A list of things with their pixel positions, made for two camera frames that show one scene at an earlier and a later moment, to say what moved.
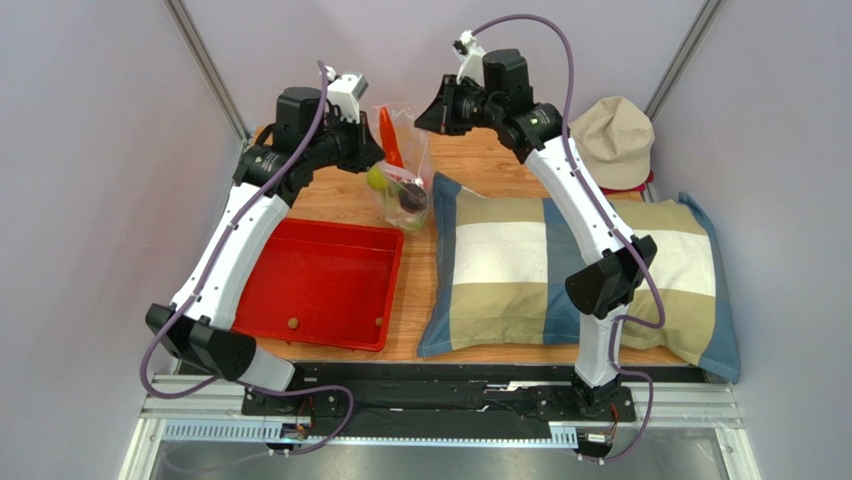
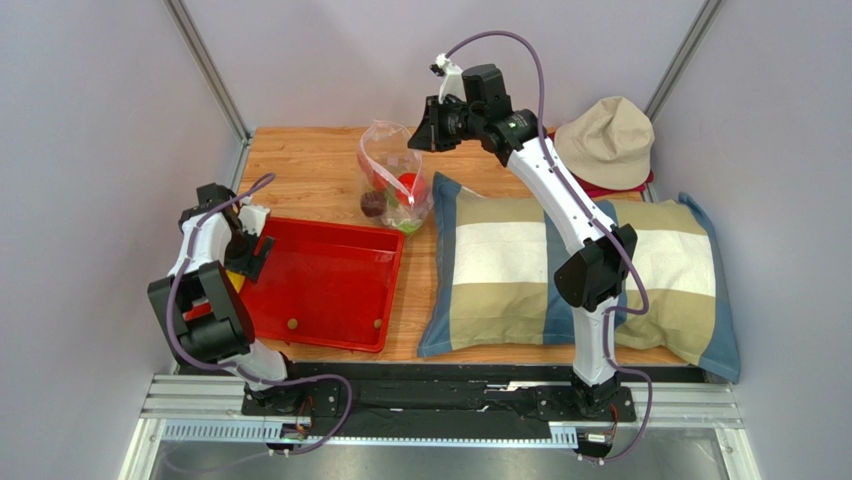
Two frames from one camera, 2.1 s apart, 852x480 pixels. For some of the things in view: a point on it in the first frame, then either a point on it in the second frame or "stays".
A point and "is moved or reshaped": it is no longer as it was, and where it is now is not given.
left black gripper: [366, 151] to [250, 265]
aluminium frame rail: [182, 409] stays
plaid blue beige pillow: [497, 282] stays
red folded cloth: [639, 188] stays
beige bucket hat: [615, 139] stays
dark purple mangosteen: [412, 198] to [372, 204]
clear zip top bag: [400, 179] is moved or reshaped
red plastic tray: [324, 283] stays
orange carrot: [389, 141] to [377, 179]
